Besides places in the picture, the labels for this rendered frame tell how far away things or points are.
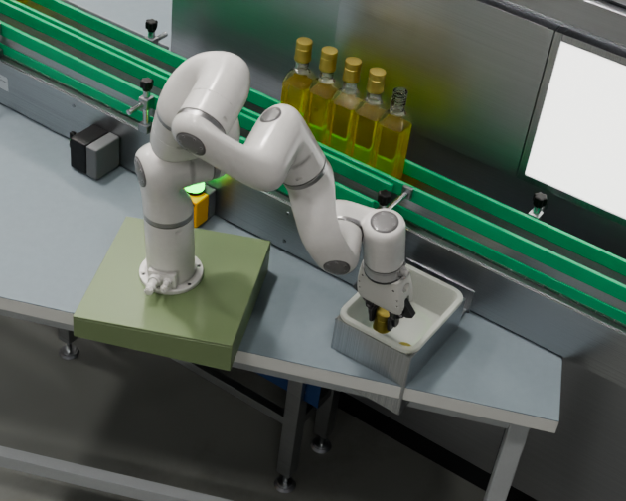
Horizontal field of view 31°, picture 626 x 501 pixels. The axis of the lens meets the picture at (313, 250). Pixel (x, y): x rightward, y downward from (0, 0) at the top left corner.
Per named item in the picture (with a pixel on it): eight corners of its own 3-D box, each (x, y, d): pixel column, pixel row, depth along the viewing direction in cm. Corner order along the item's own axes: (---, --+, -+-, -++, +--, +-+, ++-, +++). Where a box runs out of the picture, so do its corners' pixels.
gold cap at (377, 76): (387, 89, 231) (390, 71, 228) (378, 96, 229) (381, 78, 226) (372, 83, 232) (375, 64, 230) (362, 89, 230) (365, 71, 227)
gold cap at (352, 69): (363, 79, 233) (366, 60, 231) (353, 85, 231) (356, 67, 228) (348, 73, 235) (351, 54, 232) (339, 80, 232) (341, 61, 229)
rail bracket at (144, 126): (157, 132, 253) (158, 81, 245) (134, 146, 248) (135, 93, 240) (143, 126, 255) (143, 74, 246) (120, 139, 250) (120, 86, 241)
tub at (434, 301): (460, 325, 233) (468, 293, 228) (404, 387, 218) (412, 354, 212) (388, 288, 240) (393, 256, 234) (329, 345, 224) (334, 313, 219)
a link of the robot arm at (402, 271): (419, 255, 207) (418, 265, 210) (378, 235, 211) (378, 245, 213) (396, 283, 204) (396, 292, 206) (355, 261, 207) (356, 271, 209)
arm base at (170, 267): (186, 311, 219) (183, 250, 209) (123, 297, 221) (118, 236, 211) (212, 259, 230) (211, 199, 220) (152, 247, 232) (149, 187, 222)
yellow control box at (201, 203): (215, 216, 253) (217, 189, 248) (194, 232, 248) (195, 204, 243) (190, 203, 256) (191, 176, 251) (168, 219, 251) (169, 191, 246)
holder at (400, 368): (471, 313, 237) (478, 284, 232) (404, 388, 218) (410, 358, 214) (400, 277, 244) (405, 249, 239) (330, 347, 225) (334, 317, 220)
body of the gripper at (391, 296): (418, 261, 209) (416, 298, 218) (372, 239, 213) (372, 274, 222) (396, 289, 205) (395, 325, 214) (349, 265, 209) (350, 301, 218)
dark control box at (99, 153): (120, 167, 263) (120, 136, 258) (96, 182, 258) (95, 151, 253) (93, 153, 266) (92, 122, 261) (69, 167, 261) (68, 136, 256)
